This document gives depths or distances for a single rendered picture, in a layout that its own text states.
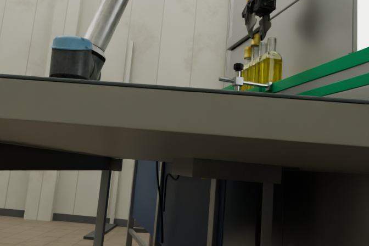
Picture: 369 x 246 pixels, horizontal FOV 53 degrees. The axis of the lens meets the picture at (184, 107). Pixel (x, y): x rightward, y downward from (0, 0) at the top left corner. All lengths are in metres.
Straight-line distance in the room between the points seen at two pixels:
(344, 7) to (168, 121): 0.99
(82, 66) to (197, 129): 0.88
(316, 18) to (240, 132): 1.06
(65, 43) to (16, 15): 4.05
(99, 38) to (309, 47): 0.70
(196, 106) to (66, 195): 4.27
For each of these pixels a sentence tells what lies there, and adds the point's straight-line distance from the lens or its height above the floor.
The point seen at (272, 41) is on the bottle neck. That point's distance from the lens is 1.26.
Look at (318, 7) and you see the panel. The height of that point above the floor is 1.24.
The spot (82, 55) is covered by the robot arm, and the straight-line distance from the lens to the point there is 1.14.
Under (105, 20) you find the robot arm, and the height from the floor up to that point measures 1.17.
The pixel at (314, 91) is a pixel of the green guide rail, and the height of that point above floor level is 0.90.
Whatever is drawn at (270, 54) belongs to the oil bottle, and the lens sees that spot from 1.23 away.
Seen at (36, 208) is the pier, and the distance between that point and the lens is 4.56.
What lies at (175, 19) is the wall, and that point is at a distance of 4.63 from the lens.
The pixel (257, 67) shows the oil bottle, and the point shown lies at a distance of 1.27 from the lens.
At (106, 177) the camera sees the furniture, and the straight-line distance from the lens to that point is 1.83.
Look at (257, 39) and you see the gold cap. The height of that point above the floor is 1.17.
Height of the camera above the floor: 0.69
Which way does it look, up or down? 9 degrees up
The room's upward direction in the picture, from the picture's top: 5 degrees clockwise
